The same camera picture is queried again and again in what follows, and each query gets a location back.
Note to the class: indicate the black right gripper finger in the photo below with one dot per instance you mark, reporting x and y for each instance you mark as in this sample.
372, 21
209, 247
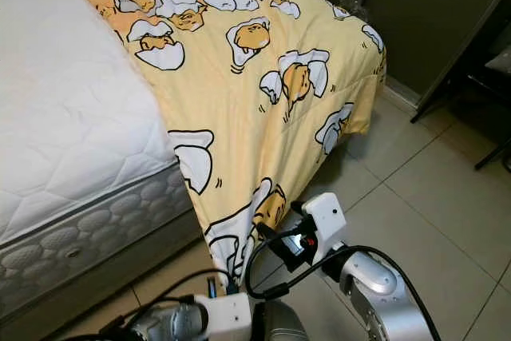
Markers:
275, 245
299, 208

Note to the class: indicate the yellow cartoon egg blanket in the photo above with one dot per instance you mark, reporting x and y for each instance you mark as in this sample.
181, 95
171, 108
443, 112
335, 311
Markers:
255, 101

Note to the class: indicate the grey robot leg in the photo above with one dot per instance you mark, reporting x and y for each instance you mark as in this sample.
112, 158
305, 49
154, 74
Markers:
279, 327

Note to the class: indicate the black metal rack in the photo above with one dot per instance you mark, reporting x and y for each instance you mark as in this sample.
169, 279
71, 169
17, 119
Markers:
487, 69

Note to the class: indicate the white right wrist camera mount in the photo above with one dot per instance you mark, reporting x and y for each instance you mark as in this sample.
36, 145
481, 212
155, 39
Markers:
326, 221

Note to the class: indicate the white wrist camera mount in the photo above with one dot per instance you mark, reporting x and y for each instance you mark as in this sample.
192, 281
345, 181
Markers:
223, 315
326, 221

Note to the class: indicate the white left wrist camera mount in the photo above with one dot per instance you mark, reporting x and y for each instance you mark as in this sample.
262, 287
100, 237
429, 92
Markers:
223, 315

